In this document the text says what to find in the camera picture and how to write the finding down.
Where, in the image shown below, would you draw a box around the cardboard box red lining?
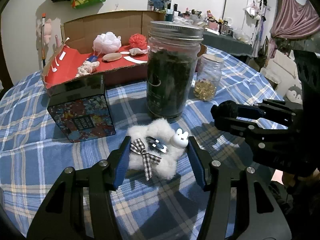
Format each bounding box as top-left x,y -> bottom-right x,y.
41,10 -> 203,96

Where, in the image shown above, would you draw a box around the black floral tin box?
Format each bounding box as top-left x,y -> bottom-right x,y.
47,74 -> 116,143

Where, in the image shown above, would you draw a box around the white refrigerator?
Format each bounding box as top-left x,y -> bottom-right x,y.
223,0 -> 261,37

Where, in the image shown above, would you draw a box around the white mesh bath pouf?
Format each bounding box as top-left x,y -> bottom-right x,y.
93,31 -> 121,55

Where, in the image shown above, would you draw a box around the penguin plush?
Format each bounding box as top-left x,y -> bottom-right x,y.
284,86 -> 303,105

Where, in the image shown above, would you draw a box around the small white fabric piece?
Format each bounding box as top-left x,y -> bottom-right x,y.
129,46 -> 150,56

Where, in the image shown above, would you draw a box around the white sachet packet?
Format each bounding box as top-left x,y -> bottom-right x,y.
129,48 -> 140,56

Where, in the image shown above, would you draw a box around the black fluffy pompom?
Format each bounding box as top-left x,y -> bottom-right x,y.
210,100 -> 238,129

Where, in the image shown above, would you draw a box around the pink curtain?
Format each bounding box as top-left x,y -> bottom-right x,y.
267,0 -> 319,59

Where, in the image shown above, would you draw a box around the large glass jar dark contents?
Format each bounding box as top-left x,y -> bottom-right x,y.
146,21 -> 203,122

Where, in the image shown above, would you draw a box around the small glass jar gold contents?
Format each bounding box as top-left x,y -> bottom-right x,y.
194,54 -> 224,101

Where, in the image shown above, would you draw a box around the red mesh bath pouf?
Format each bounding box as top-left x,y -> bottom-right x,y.
129,33 -> 148,50

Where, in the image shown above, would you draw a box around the round tan powder puff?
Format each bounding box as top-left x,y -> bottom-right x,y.
102,53 -> 122,62

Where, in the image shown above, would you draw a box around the dark green side table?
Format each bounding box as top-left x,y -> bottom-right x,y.
202,30 -> 253,56

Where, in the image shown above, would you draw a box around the pink pig plush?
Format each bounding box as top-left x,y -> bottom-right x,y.
37,19 -> 52,45

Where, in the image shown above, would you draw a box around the orange mop handle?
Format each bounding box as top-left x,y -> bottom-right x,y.
41,13 -> 46,68

